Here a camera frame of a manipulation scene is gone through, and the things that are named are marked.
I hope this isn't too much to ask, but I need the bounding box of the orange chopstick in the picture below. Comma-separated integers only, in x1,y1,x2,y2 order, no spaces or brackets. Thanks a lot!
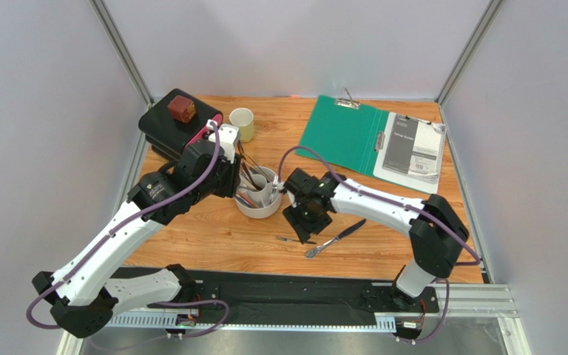
235,194,258,209

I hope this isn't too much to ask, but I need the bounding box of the small silver fork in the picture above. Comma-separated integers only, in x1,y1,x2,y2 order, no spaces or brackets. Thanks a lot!
274,236,299,243

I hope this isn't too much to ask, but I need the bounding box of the gold spoon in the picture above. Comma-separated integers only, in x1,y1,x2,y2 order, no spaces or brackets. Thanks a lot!
240,151,272,187

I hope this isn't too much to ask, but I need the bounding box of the silver table knife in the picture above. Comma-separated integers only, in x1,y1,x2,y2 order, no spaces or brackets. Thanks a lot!
305,219,367,260

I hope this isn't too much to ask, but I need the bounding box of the white divided utensil holder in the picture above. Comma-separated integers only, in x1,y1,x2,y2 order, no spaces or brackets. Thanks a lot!
234,166,282,219

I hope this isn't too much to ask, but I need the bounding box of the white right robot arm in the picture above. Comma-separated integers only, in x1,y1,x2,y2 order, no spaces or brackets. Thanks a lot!
278,169,470,300

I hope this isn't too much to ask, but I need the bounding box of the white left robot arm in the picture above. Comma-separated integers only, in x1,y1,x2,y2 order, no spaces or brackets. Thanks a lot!
26,135,241,338

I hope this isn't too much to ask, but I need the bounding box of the pale yellow mug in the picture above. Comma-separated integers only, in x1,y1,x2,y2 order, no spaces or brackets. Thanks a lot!
229,107,254,143

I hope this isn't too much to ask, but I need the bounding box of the black pink drawer box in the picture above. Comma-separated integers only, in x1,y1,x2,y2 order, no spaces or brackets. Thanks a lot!
138,88,223,161

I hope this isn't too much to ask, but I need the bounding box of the red brown cube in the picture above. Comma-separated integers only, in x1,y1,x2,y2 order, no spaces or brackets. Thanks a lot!
167,95,196,124

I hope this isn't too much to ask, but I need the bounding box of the green clipboard folder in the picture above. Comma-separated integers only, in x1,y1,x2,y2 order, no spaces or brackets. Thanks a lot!
295,95,391,176

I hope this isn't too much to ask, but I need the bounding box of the setup guide booklet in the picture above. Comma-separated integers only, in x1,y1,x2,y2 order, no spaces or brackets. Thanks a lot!
372,112,447,194

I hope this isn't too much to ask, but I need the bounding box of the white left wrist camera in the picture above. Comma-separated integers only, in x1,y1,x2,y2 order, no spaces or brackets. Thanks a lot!
206,120,240,163

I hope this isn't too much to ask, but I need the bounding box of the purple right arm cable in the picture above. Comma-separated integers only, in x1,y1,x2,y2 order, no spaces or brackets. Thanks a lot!
277,145,483,268

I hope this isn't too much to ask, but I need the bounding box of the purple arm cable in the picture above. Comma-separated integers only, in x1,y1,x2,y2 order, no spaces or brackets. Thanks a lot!
26,121,230,330
277,145,483,268

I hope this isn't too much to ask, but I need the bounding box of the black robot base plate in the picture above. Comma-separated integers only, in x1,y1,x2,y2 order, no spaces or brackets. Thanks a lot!
111,268,440,327

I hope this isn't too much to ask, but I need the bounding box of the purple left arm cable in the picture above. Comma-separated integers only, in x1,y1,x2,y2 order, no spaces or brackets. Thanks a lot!
26,121,230,330

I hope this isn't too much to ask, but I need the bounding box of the aluminium frame rail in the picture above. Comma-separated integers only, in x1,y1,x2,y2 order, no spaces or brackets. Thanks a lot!
61,270,530,354

